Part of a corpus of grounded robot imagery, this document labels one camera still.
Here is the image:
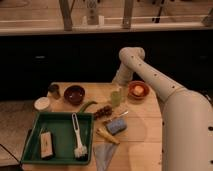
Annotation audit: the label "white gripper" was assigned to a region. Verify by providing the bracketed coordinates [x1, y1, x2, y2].
[112, 76, 128, 89]

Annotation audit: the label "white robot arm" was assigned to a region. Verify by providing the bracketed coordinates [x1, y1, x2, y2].
[113, 47, 213, 171]

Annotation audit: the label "green plastic cup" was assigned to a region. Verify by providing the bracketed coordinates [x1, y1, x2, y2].
[110, 91, 121, 107]

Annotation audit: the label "orange bowl with food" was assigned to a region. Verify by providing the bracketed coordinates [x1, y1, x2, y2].
[128, 81, 149, 100]

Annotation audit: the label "dark grape bunch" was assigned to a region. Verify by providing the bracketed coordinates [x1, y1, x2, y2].
[94, 105, 112, 119]

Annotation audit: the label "green chili pepper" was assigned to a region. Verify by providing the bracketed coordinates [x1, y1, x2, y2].
[78, 101, 97, 113]

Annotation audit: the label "blue sponge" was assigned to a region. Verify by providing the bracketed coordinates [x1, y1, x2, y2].
[106, 118, 127, 135]

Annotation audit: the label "dark red bowl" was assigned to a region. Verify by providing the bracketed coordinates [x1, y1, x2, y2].
[64, 85, 85, 105]

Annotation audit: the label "grey folded cloth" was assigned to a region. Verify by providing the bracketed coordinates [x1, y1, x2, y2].
[93, 143, 117, 171]

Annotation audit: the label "green plastic tray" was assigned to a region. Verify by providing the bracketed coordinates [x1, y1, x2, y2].
[21, 112, 94, 166]

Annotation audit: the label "white dish brush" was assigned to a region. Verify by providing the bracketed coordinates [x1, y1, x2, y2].
[71, 113, 87, 158]

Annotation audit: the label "wooden block brush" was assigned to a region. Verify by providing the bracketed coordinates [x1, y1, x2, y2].
[40, 132, 53, 159]

